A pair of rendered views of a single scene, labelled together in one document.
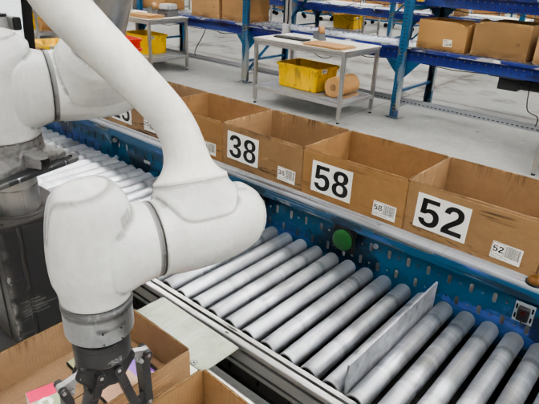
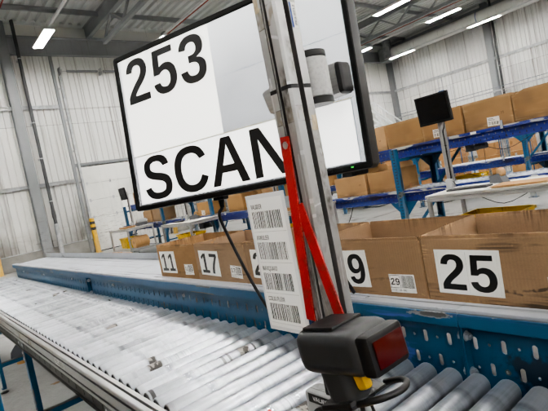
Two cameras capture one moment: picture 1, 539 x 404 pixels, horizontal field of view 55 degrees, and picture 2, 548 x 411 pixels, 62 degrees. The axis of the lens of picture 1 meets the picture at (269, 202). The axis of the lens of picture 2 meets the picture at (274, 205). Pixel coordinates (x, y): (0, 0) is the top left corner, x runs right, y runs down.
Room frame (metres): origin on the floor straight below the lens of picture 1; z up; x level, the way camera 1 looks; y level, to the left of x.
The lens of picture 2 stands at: (1.22, 0.90, 1.26)
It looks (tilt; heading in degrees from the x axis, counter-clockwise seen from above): 3 degrees down; 11
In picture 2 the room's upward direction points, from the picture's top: 11 degrees counter-clockwise
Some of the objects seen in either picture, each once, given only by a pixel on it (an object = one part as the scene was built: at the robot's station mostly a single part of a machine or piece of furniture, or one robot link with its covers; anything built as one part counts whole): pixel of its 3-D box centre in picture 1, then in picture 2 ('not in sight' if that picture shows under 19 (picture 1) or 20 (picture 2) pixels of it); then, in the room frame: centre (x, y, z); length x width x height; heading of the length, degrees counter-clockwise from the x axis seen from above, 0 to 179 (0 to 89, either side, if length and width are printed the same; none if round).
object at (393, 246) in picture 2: not in sight; (394, 254); (2.65, 0.85, 0.96); 0.39 x 0.29 x 0.17; 50
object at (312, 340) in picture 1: (341, 317); not in sight; (1.18, -0.21, 0.72); 0.52 x 0.05 x 0.05; 140
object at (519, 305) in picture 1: (522, 315); not in sight; (1.11, -0.67, 0.81); 0.05 x 0.02 x 0.07; 50
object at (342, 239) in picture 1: (342, 240); not in sight; (1.46, -0.24, 0.81); 0.07 x 0.01 x 0.07; 50
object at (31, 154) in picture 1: (11, 148); not in sight; (1.07, 0.57, 1.22); 0.22 x 0.18 x 0.06; 61
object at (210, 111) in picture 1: (214, 125); not in sight; (2.15, 0.25, 0.96); 0.39 x 0.29 x 0.17; 50
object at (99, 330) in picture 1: (98, 313); not in sight; (0.55, 0.22, 1.19); 0.09 x 0.09 x 0.06
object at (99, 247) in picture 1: (100, 238); not in sight; (0.56, 0.21, 1.30); 0.13 x 0.11 x 0.16; 123
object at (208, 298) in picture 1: (254, 272); not in sight; (1.38, 0.04, 0.72); 0.52 x 0.05 x 0.05; 140
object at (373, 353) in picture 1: (395, 332); not in sight; (1.07, -0.34, 0.76); 0.46 x 0.01 x 0.09; 140
